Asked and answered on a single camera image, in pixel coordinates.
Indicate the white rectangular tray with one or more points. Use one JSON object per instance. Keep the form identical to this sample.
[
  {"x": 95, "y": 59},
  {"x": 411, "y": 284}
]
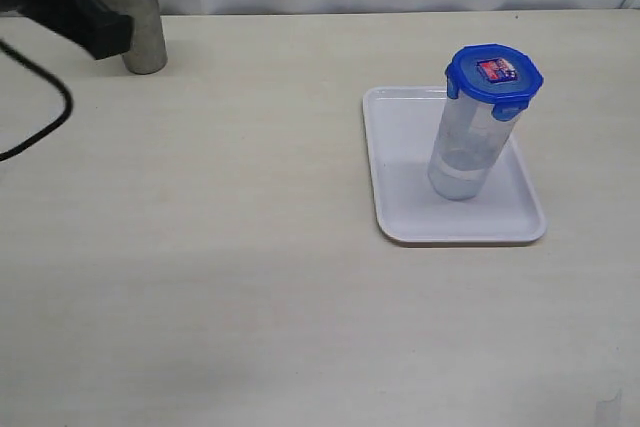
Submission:
[{"x": 400, "y": 125}]

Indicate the stainless steel cup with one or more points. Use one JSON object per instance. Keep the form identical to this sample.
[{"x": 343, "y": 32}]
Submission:
[{"x": 147, "y": 53}]

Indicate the clear plastic container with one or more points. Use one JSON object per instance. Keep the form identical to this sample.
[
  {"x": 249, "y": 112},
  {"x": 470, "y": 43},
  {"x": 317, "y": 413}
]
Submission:
[{"x": 467, "y": 145}]

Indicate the blue plastic lid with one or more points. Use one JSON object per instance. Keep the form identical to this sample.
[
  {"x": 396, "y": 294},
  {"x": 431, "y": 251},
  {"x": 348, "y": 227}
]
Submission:
[{"x": 494, "y": 74}]

